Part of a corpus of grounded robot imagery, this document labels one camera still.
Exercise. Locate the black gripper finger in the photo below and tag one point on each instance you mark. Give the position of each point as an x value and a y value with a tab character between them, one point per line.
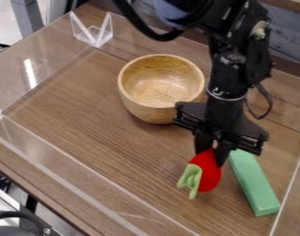
221	152
202	141

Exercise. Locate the clear acrylic corner bracket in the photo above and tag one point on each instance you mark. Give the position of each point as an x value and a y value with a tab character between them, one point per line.
95	36

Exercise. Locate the clear acrylic enclosure wall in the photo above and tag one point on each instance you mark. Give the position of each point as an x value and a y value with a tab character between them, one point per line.
102	168

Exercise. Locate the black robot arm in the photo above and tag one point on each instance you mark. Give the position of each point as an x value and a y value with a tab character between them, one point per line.
237	25

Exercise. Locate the light wooden bowl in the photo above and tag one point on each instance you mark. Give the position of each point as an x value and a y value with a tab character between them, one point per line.
153	82

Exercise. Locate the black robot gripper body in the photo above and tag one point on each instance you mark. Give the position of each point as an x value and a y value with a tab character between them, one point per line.
222	121

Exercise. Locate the grey post behind table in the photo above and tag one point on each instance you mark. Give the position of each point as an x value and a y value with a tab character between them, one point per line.
26	11

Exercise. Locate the green rectangular block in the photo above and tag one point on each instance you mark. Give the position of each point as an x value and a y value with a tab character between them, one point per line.
258	192

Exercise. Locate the red felt fruit green leaf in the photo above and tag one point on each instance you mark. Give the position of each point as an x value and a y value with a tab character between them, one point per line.
201	174

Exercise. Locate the black equipment under table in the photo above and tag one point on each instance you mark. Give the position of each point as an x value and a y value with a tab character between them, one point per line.
18	220

